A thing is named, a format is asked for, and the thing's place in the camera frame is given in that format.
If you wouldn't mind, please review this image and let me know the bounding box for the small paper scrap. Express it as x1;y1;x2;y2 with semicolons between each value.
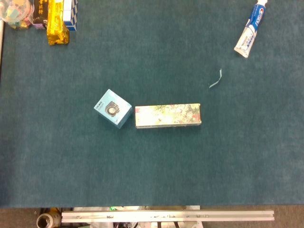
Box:
209;68;223;89

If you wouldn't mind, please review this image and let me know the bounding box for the floral long box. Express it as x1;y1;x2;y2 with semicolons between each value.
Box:
134;103;202;129

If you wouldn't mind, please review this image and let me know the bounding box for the light blue cube box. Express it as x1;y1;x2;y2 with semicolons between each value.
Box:
93;88;133;130

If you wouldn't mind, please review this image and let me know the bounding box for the blue white checkered box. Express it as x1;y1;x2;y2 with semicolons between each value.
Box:
62;0;78;32

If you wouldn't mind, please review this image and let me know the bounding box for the blue white toothpaste tube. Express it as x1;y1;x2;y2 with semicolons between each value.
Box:
233;0;270;58

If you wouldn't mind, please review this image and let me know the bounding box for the dark brown snack packet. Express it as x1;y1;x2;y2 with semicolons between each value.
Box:
32;0;49;30

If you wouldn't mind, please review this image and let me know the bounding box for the teal felt table cloth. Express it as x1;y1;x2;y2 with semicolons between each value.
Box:
0;0;304;209

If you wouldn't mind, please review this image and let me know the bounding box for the gold foil package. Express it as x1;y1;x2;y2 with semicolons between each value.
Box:
47;0;70;46

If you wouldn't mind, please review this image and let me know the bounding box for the brown tape roll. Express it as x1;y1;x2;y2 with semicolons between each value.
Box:
36;208;62;228

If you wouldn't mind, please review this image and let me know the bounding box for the clear bag of colourful blocks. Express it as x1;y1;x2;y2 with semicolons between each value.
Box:
0;0;35;30

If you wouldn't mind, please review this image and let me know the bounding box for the aluminium profile rail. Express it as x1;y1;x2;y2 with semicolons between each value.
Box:
61;209;275;223

